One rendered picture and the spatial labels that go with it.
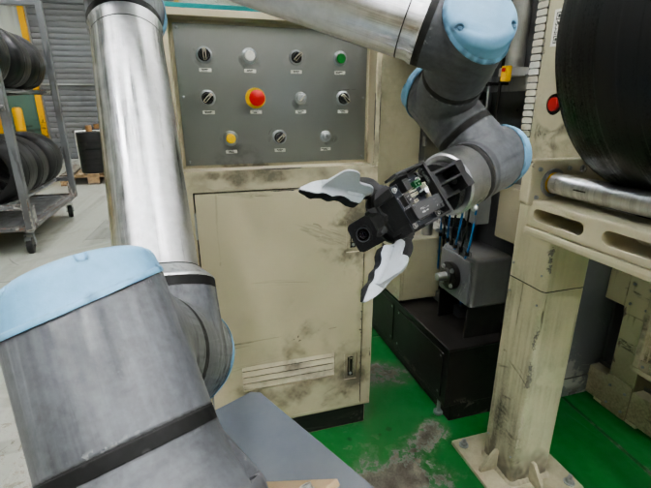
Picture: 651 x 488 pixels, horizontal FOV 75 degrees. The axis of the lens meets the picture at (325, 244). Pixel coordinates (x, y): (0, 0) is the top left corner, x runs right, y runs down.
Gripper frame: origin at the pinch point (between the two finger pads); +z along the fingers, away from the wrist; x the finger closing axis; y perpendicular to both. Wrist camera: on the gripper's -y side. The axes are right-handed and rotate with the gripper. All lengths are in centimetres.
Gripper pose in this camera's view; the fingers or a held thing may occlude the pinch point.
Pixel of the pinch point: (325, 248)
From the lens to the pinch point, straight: 50.0
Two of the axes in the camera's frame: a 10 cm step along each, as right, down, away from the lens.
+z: -7.6, 3.9, -5.2
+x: 4.9, 8.7, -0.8
